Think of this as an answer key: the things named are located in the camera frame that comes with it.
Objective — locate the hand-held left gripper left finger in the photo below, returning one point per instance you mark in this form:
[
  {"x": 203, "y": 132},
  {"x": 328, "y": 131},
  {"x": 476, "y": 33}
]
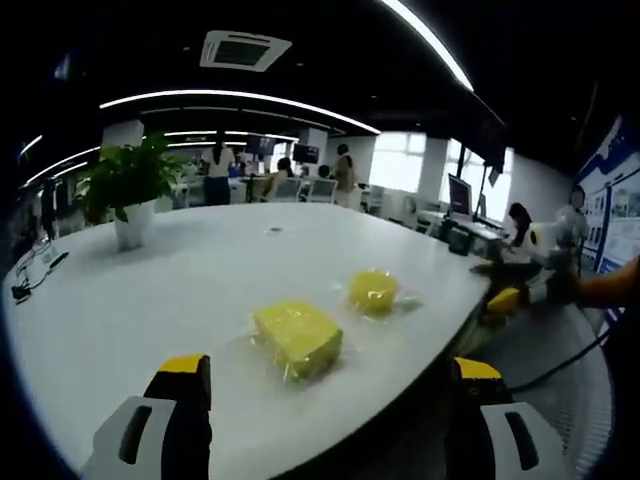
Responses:
[{"x": 165, "y": 430}]

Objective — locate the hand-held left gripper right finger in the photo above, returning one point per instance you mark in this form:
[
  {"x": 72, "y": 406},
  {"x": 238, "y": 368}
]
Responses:
[{"x": 505, "y": 430}]

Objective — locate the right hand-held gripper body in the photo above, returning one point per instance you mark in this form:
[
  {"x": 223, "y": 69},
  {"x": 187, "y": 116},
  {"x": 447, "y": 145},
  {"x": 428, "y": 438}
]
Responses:
[{"x": 550, "y": 240}]

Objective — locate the round yellow silicone block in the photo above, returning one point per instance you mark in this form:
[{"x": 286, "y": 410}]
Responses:
[{"x": 374, "y": 292}]

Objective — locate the rectangular yellow silicone block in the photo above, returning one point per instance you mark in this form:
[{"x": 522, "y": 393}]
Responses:
[{"x": 297, "y": 337}]

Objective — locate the black device on table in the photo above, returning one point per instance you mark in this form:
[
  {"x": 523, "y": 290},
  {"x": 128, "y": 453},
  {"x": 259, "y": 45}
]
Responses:
[{"x": 460, "y": 241}]

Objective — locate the grey mesh chair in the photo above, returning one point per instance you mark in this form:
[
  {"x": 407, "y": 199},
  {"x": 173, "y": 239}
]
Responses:
[{"x": 575, "y": 400}]

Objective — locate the dark computer monitor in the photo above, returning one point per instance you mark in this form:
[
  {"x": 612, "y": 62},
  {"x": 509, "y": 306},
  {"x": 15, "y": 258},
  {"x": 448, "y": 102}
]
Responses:
[{"x": 460, "y": 195}]

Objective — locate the bright window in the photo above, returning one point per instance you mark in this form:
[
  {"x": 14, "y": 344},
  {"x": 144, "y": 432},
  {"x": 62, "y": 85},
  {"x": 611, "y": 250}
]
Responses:
[{"x": 397, "y": 162}]

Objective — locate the white plant pot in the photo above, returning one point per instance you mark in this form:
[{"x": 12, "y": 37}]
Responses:
[{"x": 135, "y": 225}]

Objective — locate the white office chair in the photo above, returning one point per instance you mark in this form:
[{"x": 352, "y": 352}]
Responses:
[{"x": 323, "y": 190}]

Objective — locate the straight ceiling light strip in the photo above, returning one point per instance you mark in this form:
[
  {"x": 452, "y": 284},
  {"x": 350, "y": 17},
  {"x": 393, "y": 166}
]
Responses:
[{"x": 430, "y": 42}]

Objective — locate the green potted plant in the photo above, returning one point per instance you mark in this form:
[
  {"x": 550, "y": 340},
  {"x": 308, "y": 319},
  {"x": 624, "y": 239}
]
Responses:
[{"x": 127, "y": 172}]

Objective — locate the curved ceiling light strip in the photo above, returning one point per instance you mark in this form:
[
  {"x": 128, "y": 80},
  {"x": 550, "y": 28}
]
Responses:
[{"x": 240, "y": 97}]

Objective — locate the ceiling air vent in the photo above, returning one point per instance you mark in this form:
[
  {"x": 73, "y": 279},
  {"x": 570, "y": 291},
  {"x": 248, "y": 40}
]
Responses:
[{"x": 245, "y": 50}]

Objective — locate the blue wall poster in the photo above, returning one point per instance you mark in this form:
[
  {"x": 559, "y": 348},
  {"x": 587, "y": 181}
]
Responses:
[{"x": 617, "y": 200}]

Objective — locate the dark wall screen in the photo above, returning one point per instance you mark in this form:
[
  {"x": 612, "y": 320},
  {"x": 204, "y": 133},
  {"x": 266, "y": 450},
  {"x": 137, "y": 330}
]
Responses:
[
  {"x": 261, "y": 145},
  {"x": 305, "y": 153}
]

